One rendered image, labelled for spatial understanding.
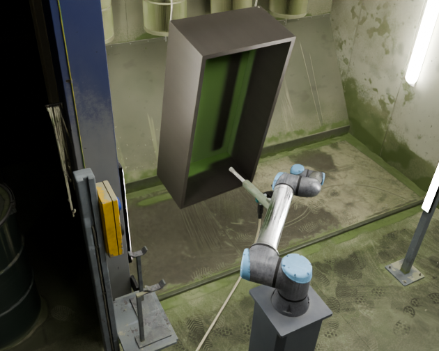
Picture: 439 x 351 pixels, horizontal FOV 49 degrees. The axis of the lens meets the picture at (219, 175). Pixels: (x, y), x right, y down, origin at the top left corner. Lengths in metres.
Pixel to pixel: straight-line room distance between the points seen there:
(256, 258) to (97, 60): 1.15
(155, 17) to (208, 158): 1.11
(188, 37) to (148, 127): 1.60
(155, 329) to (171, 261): 1.33
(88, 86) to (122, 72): 2.05
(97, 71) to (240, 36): 0.95
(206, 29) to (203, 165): 1.22
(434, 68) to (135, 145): 2.44
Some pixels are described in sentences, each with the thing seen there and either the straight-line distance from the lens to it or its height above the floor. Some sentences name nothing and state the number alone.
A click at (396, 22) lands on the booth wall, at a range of 4.40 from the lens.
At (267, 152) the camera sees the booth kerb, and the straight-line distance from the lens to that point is 4.47.
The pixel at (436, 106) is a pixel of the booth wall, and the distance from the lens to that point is 4.20.
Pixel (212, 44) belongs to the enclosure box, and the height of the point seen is 1.65.
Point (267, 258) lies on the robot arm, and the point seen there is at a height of 0.90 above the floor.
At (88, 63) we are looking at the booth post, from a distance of 1.94.
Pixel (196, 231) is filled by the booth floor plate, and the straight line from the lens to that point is 3.67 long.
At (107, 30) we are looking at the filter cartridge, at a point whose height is 1.34.
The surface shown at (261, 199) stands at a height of 0.55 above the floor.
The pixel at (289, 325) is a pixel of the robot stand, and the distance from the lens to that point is 2.42.
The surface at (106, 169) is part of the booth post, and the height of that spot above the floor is 1.29.
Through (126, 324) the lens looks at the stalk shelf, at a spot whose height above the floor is 0.79.
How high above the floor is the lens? 2.57
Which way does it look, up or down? 37 degrees down
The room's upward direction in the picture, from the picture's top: 3 degrees clockwise
